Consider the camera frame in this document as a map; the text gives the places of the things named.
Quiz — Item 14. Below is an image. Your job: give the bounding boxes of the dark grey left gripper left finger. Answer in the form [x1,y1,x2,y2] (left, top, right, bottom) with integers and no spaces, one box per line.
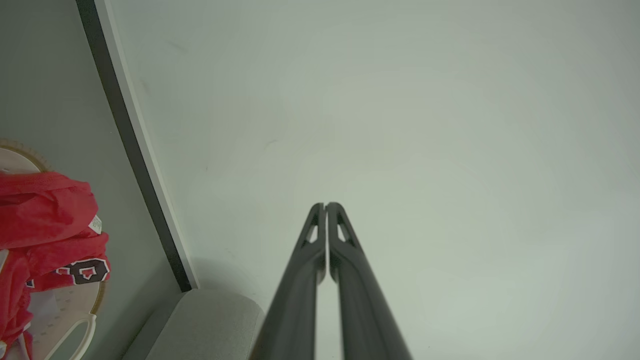
[250,202,327,360]

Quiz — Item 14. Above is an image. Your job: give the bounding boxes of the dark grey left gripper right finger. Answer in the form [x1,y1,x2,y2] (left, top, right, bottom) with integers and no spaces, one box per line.
[327,202,414,360]

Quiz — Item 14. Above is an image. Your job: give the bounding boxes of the red jersey shirt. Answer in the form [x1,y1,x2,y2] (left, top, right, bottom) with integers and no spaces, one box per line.
[0,171,111,359]

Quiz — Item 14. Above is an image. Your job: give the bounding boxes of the dark baseboard strip white edge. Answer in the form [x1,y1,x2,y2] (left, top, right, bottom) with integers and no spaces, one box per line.
[75,0,200,293]

